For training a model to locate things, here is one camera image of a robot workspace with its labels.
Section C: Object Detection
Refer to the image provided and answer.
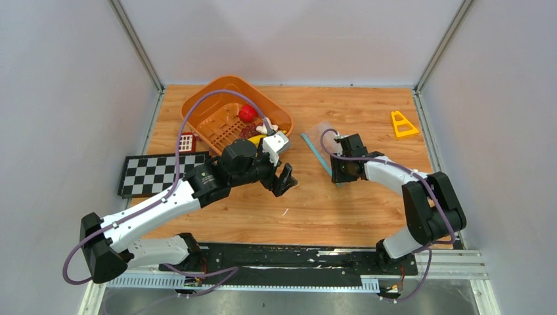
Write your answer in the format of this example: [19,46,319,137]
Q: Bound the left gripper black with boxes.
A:
[231,138,299,198]

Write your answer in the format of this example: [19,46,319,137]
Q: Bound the clear zip top bag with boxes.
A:
[301,121,342,179]

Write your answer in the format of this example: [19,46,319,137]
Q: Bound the white toy mushroom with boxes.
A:
[255,117,279,135]

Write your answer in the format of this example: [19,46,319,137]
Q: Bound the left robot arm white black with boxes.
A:
[80,133,297,284]

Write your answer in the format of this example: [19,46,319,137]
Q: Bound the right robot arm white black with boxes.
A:
[329,129,467,274]

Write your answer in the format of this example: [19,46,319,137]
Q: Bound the yellow toy banana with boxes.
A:
[248,134,268,148]

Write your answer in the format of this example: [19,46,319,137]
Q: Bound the purple toy grapes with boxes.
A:
[239,123,259,139]

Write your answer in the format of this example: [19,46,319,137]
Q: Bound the red toy apple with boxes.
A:
[238,104,258,123]

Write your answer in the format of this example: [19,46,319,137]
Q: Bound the yellow triangular plastic stand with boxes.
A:
[390,110,420,140]

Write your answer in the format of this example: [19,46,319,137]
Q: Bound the orange plastic basket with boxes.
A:
[181,75,294,155]

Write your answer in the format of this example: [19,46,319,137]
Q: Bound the red white grid block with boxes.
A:
[178,132,197,154]

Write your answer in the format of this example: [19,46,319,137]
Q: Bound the black white checkerboard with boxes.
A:
[116,150,212,200]

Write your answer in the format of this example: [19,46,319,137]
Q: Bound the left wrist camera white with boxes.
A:
[262,131,291,167]

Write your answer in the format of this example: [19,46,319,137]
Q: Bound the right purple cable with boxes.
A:
[320,127,457,305]

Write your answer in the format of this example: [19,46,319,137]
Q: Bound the purple cable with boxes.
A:
[320,127,457,305]
[62,89,277,286]

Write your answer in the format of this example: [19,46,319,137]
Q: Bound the black mounting base plate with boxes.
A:
[175,243,418,287]

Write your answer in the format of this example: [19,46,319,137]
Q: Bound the white slotted cable duct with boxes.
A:
[106,274,381,294]

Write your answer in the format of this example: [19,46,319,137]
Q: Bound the right aluminium frame post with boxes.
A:
[414,0,476,94]

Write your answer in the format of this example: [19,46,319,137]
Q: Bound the aluminium frame post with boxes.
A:
[414,0,476,94]
[108,0,165,94]

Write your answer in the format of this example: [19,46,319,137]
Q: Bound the left aluminium frame post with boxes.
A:
[108,0,165,94]

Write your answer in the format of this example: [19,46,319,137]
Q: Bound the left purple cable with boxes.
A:
[62,89,277,286]

